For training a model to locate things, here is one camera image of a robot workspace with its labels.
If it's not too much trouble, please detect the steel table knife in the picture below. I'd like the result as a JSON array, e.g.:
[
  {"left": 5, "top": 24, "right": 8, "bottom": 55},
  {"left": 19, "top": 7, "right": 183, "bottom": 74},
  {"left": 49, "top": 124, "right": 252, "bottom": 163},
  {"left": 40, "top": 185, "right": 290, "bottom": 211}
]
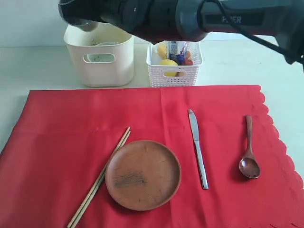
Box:
[{"left": 188, "top": 109, "right": 209, "bottom": 190}]

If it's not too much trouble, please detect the yellow lemon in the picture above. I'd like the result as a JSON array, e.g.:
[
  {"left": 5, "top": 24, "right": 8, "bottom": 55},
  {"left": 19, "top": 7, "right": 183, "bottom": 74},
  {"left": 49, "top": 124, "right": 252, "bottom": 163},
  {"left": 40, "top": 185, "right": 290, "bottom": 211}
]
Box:
[{"left": 158, "top": 59, "right": 178, "bottom": 77}]

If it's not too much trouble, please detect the brown wooden plate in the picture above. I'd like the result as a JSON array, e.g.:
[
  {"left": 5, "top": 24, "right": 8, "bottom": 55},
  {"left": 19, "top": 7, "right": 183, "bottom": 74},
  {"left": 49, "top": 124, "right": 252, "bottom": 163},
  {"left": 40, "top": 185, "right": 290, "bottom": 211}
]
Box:
[{"left": 105, "top": 140, "right": 181, "bottom": 211}]

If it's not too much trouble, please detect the red sausage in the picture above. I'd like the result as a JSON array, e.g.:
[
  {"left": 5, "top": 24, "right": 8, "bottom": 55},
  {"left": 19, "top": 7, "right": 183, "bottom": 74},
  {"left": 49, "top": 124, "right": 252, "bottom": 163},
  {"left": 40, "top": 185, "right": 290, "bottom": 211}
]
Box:
[{"left": 184, "top": 59, "right": 193, "bottom": 66}]

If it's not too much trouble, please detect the yellow cheese wedge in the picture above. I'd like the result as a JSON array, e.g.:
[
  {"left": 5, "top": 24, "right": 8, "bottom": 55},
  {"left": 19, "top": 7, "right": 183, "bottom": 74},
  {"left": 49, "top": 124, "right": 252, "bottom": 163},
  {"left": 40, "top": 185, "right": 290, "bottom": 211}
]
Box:
[{"left": 157, "top": 42, "right": 168, "bottom": 59}]

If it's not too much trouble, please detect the blue white milk carton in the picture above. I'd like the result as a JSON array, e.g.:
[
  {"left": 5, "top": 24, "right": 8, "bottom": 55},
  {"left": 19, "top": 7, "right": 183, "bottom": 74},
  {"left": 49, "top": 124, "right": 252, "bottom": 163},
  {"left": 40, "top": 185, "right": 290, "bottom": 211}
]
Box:
[{"left": 168, "top": 41, "right": 187, "bottom": 65}]

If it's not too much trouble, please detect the white ceramic bowl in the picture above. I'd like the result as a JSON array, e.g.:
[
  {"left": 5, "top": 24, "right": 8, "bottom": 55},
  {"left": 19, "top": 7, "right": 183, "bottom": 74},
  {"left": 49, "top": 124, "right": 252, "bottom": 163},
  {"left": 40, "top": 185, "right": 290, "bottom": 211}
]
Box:
[{"left": 86, "top": 42, "right": 119, "bottom": 63}]

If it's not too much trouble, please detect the stainless steel cup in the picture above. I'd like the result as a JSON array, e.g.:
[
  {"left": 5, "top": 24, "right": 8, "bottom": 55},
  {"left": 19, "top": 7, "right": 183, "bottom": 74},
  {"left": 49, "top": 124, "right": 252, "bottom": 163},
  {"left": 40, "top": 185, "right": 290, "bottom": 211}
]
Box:
[{"left": 68, "top": 18, "right": 98, "bottom": 32}]

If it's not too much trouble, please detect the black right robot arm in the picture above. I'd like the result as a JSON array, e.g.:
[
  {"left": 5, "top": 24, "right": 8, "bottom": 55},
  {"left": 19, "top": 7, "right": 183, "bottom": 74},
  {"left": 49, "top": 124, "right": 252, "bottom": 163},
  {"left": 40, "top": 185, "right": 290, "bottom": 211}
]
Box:
[{"left": 58, "top": 0, "right": 304, "bottom": 64}]

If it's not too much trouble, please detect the white perforated basket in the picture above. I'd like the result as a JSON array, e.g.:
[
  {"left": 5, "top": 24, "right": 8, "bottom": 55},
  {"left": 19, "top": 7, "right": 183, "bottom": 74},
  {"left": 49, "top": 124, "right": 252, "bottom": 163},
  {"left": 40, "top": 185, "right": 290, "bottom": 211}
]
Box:
[{"left": 146, "top": 42, "right": 203, "bottom": 87}]

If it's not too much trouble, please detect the cream plastic tub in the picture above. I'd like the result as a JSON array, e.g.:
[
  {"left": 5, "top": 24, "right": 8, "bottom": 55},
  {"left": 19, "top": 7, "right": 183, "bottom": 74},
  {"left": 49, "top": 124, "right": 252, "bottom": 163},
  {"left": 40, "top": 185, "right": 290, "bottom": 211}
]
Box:
[{"left": 64, "top": 23, "right": 134, "bottom": 87}]

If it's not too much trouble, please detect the red tablecloth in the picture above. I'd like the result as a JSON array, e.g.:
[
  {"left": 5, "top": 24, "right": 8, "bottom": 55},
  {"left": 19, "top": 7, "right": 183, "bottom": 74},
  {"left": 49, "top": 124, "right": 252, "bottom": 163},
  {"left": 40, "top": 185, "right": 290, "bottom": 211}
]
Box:
[{"left": 0, "top": 85, "right": 304, "bottom": 228}]

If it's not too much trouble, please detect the brown wooden spoon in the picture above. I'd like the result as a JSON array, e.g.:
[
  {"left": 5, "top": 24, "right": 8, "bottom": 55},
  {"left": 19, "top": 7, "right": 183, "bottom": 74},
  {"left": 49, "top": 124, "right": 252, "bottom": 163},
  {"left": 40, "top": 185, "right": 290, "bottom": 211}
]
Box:
[{"left": 239, "top": 115, "right": 261, "bottom": 179}]

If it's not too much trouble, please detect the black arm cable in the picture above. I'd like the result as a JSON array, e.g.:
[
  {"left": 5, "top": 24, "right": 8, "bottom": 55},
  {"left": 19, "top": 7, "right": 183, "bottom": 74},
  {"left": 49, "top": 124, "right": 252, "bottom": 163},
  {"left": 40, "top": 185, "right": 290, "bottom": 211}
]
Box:
[{"left": 209, "top": 0, "right": 304, "bottom": 65}]

